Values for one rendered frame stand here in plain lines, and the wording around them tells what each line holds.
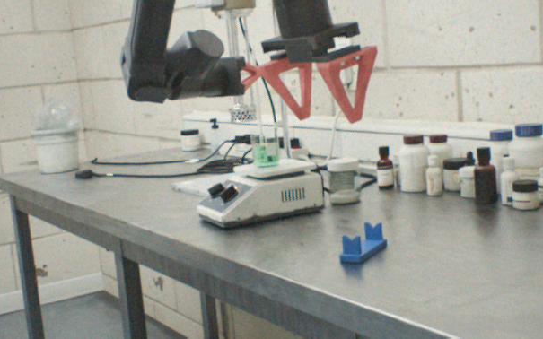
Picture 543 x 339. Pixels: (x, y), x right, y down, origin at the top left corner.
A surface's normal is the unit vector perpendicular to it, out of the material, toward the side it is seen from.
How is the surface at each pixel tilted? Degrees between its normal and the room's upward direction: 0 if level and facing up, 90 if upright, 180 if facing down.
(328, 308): 90
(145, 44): 134
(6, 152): 90
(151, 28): 139
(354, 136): 90
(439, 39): 90
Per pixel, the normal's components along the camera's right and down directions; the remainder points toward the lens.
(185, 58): 0.28, 0.82
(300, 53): -0.82, 0.34
